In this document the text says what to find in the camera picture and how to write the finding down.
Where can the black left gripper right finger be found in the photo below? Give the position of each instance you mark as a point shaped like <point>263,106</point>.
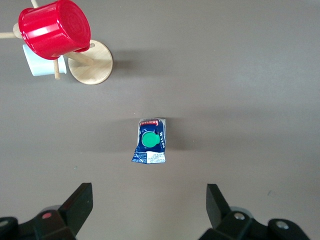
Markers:
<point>217,207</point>

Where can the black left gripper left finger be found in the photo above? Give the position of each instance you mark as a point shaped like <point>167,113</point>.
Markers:
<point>77,207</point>

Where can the blue white milk carton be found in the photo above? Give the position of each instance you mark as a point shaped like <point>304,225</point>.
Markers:
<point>150,140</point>

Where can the white cup on mug tree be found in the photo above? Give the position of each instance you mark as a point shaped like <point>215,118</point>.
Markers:
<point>40,65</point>

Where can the red plastic cup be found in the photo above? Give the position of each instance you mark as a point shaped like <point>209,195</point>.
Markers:
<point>55,27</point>

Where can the brown table cover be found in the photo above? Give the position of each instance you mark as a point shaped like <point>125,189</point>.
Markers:
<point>225,100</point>

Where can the wooden mug tree stand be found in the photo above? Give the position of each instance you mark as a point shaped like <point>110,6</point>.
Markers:
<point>96,68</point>

